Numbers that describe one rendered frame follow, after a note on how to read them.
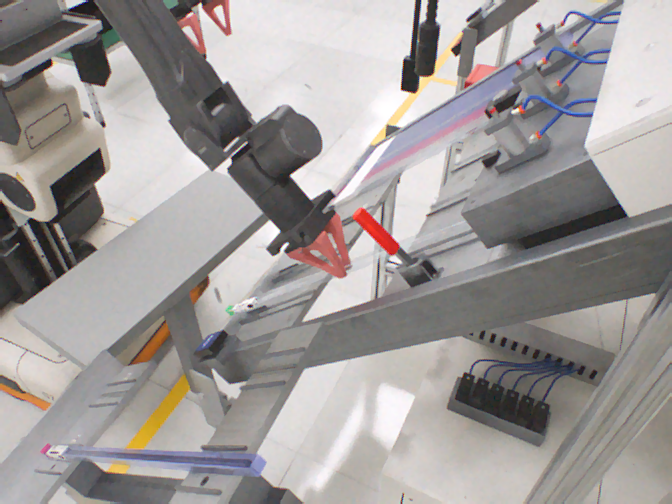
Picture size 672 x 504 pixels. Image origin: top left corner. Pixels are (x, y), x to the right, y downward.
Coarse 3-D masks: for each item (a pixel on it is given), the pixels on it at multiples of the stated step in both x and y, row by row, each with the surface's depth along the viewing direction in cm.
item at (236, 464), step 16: (48, 448) 75; (80, 448) 67; (96, 448) 63; (112, 448) 60; (128, 448) 58; (128, 464) 57; (144, 464) 54; (160, 464) 51; (176, 464) 48; (192, 464) 47; (208, 464) 45; (224, 464) 43; (240, 464) 42; (256, 464) 41
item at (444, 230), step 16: (448, 224) 59; (464, 224) 58; (416, 240) 62; (432, 240) 61; (368, 256) 68; (384, 256) 66; (320, 272) 76; (288, 288) 80; (304, 288) 78; (256, 304) 87
